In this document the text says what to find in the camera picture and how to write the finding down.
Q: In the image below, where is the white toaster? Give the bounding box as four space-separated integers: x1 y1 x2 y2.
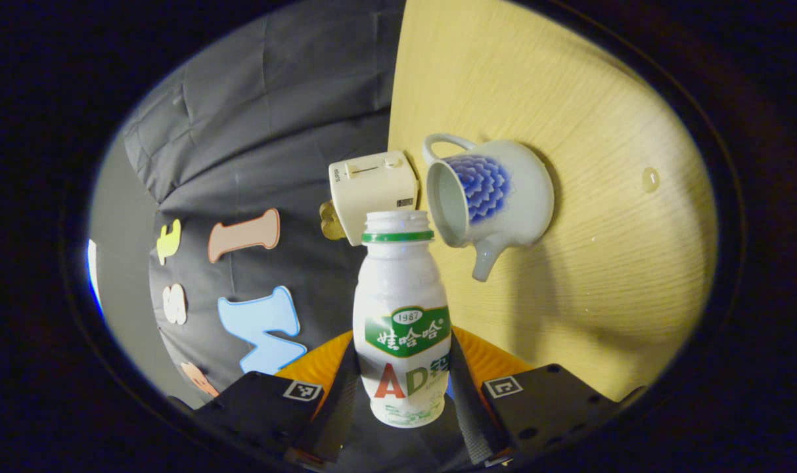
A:
329 150 420 247

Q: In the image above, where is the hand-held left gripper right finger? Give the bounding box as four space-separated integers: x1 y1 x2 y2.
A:
448 327 645 467

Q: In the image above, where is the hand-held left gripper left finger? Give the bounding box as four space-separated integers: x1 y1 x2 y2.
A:
193 330 361 466

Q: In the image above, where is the white blue flower teacup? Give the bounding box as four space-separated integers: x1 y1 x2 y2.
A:
422 133 555 283

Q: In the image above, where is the white water bottle green label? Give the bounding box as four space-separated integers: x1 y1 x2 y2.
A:
352 210 453 429

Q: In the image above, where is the brown toast slice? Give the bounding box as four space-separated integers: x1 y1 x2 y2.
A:
319 200 348 241

